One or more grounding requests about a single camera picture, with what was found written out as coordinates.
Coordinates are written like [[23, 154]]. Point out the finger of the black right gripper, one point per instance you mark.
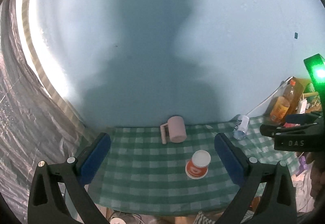
[[302, 119], [273, 130]]

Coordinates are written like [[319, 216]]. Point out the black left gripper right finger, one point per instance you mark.
[[278, 203]]

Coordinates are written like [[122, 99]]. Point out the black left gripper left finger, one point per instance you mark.
[[46, 203]]

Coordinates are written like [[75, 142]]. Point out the orange paper cup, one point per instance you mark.
[[197, 167]]

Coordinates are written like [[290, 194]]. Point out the person's right hand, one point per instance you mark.
[[317, 178]]

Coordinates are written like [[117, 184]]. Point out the pink tissue pack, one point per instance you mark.
[[289, 125]]

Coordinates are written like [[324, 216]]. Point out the orange drink bottle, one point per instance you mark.
[[283, 102]]

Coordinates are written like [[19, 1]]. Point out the clear plastic water bottle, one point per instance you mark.
[[241, 127]]

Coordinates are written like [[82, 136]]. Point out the silver foil curtain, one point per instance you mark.
[[33, 128]]

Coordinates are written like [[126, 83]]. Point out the striped fuzzy clothing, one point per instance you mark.
[[206, 218]]

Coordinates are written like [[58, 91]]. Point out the pink mug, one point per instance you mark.
[[174, 129]]

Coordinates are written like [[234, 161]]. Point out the green checkered tablecloth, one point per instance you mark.
[[141, 175]]

